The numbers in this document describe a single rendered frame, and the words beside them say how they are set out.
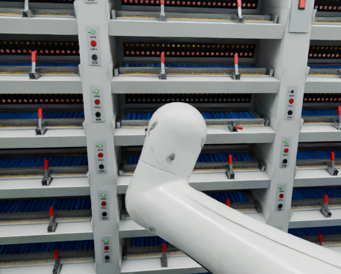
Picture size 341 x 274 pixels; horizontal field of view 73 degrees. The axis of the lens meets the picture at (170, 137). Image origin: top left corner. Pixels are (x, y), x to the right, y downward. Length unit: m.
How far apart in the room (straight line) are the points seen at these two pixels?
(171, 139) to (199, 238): 0.15
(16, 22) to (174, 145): 0.71
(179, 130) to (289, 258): 0.22
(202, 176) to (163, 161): 0.56
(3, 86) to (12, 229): 0.54
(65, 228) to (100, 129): 0.43
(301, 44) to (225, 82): 0.30
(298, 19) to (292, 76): 0.19
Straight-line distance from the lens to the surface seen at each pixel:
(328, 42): 1.31
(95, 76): 0.84
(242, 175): 0.99
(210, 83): 0.86
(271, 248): 0.31
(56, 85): 0.88
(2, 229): 1.16
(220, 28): 0.89
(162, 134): 0.38
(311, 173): 1.13
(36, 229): 1.09
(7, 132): 1.00
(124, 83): 0.83
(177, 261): 1.12
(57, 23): 0.90
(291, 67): 0.97
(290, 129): 0.99
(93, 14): 0.87
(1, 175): 1.11
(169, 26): 0.86
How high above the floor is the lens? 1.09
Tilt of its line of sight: 12 degrees down
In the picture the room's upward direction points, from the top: straight up
